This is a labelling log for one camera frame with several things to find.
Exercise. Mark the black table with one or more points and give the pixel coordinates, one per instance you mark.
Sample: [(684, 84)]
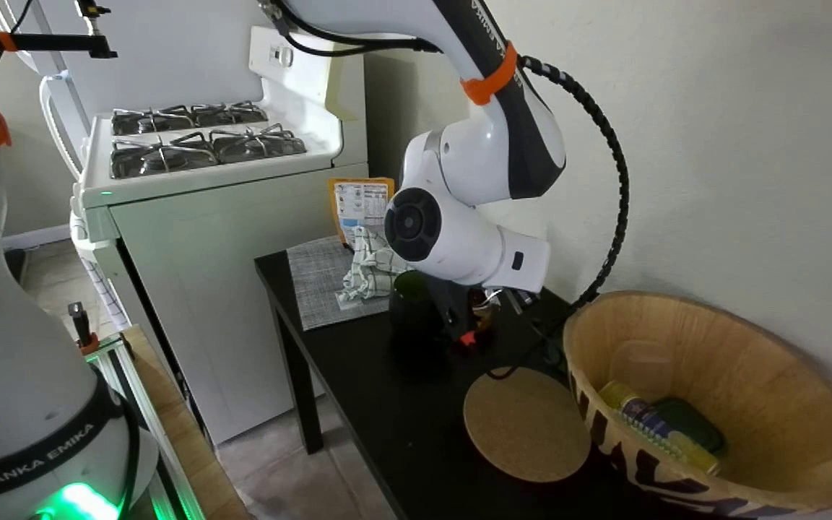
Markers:
[(405, 423)]

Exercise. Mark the yellow battery pack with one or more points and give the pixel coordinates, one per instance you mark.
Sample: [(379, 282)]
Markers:
[(648, 423)]

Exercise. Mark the white stove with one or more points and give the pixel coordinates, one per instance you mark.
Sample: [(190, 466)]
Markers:
[(225, 279)]

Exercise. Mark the wooden workbench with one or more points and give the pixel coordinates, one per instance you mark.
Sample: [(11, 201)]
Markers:
[(196, 462)]

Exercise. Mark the wooden zebra pattern bowl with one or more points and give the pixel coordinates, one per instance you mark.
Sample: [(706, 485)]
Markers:
[(781, 386)]

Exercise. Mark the white checkered cloth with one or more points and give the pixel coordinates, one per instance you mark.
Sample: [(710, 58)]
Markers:
[(362, 279)]

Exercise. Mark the black camera stand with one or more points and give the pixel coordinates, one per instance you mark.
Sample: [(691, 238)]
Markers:
[(50, 45)]

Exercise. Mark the round wooden coaster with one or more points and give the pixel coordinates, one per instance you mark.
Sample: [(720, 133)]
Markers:
[(521, 423)]

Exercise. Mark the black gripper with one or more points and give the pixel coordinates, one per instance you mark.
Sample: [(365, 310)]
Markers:
[(506, 328)]

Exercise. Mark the gray woven placemat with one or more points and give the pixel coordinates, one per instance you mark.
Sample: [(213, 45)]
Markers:
[(316, 283)]

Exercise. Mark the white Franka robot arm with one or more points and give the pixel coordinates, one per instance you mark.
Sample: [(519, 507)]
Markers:
[(22, 386)]

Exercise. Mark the green lit aluminium frame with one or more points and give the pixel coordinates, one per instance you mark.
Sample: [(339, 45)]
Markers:
[(160, 451)]

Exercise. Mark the black red knob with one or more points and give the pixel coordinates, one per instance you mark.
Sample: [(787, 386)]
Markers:
[(83, 328)]

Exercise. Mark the black stove grate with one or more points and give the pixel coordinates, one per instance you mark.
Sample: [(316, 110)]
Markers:
[(186, 117), (204, 147)]

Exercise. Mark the dark green cup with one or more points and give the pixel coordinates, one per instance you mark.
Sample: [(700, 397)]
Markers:
[(420, 318)]

